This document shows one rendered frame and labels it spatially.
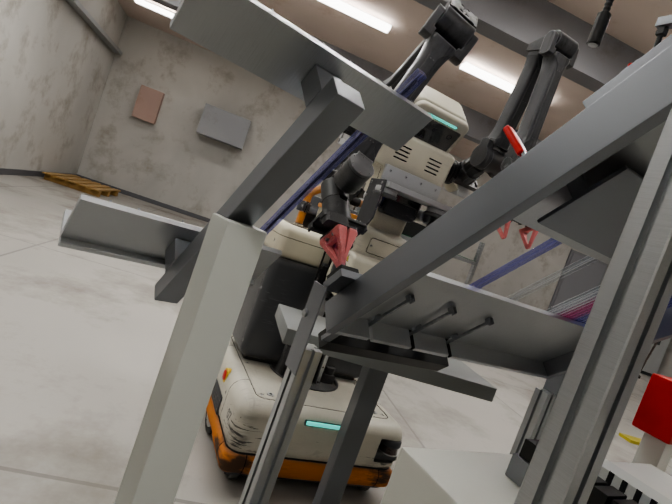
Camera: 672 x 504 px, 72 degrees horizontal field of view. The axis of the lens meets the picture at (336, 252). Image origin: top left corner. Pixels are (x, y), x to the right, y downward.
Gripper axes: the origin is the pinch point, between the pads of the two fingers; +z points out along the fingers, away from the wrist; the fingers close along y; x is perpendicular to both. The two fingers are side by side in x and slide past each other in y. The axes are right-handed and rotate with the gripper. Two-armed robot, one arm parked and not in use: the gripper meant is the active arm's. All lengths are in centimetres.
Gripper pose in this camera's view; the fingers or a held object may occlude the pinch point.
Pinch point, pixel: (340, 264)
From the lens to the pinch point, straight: 85.4
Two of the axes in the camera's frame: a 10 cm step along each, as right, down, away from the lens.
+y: 8.2, 2.8, 5.0
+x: -5.7, 4.9, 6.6
